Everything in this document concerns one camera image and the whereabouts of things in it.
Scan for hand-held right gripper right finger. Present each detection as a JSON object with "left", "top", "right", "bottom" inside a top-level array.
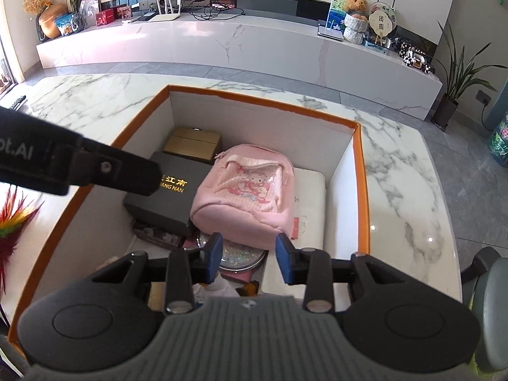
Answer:
[{"left": 276, "top": 232, "right": 395, "bottom": 313}]

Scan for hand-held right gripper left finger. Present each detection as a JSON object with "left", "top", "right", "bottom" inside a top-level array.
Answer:
[{"left": 91, "top": 232, "right": 225, "bottom": 314}]

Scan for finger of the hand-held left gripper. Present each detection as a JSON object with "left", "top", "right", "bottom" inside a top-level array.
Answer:
[{"left": 69, "top": 137, "right": 163, "bottom": 197}]

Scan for round glitter compact mirror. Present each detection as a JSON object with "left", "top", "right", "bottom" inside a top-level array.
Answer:
[{"left": 196, "top": 232, "right": 268, "bottom": 274}]

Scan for black gift box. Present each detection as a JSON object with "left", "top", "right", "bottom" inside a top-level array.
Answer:
[{"left": 123, "top": 151, "right": 213, "bottom": 239}]

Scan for pink mini backpack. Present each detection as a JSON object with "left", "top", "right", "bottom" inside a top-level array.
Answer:
[{"left": 190, "top": 144, "right": 296, "bottom": 241}]

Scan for white cream tube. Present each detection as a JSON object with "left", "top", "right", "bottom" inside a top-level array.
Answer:
[{"left": 291, "top": 167, "right": 327, "bottom": 255}]

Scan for small tan box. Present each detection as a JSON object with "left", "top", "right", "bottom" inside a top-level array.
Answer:
[{"left": 163, "top": 126, "right": 223, "bottom": 164}]

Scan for orange cardboard box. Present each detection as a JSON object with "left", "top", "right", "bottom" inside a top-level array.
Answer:
[{"left": 8, "top": 84, "right": 371, "bottom": 350}]

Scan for white marble desktop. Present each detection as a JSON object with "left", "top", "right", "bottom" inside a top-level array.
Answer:
[{"left": 0, "top": 73, "right": 465, "bottom": 326}]

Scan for colourful feather shuttlecock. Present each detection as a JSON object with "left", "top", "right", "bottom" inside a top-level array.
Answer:
[{"left": 0, "top": 186, "right": 45, "bottom": 247}]

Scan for orange vase with dried flowers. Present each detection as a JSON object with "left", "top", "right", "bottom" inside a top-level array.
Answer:
[{"left": 22, "top": 0, "right": 68, "bottom": 42}]

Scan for blue snack packet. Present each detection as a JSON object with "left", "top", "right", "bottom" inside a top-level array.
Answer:
[{"left": 56, "top": 14, "right": 78, "bottom": 37}]

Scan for white marble tv cabinet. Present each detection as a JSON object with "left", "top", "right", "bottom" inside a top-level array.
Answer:
[{"left": 36, "top": 14, "right": 443, "bottom": 122}]

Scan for white router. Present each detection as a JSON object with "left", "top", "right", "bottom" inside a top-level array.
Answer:
[{"left": 149, "top": 0, "right": 183, "bottom": 23}]

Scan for grey round stool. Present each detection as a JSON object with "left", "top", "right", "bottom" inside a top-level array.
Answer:
[{"left": 460, "top": 246, "right": 508, "bottom": 374}]

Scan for flat blue box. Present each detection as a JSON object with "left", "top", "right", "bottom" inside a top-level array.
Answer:
[{"left": 363, "top": 40, "right": 391, "bottom": 55}]

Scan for black white cow figures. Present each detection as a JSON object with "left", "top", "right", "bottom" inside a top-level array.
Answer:
[{"left": 399, "top": 42, "right": 437, "bottom": 74}]

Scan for potted plant in dark pot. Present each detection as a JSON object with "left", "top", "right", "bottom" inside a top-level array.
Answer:
[{"left": 431, "top": 20, "right": 497, "bottom": 131}]

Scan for blue water bottle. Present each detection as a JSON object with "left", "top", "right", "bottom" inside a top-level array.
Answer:
[{"left": 487, "top": 113, "right": 508, "bottom": 163}]

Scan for teddy bear in knitted pot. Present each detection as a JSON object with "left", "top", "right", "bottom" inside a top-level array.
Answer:
[{"left": 342, "top": 0, "right": 370, "bottom": 45}]

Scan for blue green painting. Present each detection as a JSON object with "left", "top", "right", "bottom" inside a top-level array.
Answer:
[{"left": 326, "top": 0, "right": 352, "bottom": 34}]

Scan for cream round fan on stand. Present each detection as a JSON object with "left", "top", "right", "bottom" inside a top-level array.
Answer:
[{"left": 369, "top": 12, "right": 393, "bottom": 46}]

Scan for round painted fan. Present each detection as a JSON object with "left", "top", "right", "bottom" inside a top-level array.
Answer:
[{"left": 371, "top": 2, "right": 398, "bottom": 28}]

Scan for black cables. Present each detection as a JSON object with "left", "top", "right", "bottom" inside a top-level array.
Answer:
[{"left": 192, "top": 4, "right": 247, "bottom": 20}]

